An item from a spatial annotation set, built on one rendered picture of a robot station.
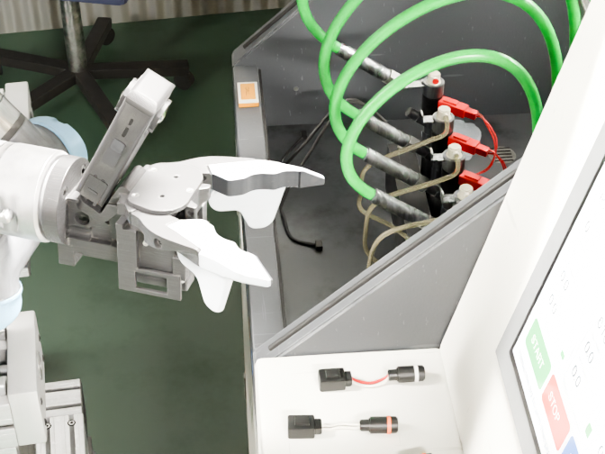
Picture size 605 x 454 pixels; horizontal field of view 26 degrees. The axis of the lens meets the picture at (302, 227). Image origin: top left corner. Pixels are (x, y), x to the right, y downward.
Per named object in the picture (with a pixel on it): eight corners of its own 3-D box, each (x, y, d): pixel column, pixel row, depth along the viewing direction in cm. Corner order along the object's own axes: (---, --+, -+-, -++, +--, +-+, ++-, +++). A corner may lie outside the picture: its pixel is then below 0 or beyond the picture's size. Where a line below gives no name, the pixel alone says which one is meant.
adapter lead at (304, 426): (287, 440, 145) (287, 427, 143) (287, 424, 147) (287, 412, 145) (398, 438, 145) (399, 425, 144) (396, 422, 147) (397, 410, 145)
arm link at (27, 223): (28, 126, 107) (-19, 175, 100) (80, 135, 106) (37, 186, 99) (35, 204, 111) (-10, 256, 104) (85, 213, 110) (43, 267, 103)
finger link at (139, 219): (234, 256, 98) (170, 204, 103) (235, 236, 97) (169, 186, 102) (182, 276, 95) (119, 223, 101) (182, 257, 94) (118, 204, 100)
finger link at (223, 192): (309, 210, 111) (203, 228, 108) (311, 149, 108) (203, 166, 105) (321, 230, 109) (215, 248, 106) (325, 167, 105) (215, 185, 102)
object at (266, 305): (236, 146, 217) (232, 65, 206) (262, 145, 217) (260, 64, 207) (256, 435, 170) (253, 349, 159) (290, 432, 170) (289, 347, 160)
